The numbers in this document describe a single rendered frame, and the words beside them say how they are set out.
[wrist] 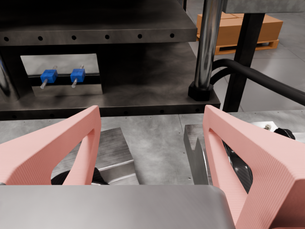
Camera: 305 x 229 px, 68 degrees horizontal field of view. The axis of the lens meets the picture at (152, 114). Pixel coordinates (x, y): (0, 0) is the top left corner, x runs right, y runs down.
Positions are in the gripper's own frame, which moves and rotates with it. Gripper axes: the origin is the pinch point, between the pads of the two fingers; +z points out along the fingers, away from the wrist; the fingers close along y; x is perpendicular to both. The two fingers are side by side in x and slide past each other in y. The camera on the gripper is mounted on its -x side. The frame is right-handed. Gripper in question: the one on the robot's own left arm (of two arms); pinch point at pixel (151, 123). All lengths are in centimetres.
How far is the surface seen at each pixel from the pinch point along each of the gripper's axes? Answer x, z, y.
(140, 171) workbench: 38.8, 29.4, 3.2
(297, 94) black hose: 29, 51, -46
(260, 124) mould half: 33, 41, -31
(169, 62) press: 39, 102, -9
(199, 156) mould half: 28.3, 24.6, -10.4
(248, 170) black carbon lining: 27.2, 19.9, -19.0
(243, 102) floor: 115, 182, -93
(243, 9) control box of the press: 9, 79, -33
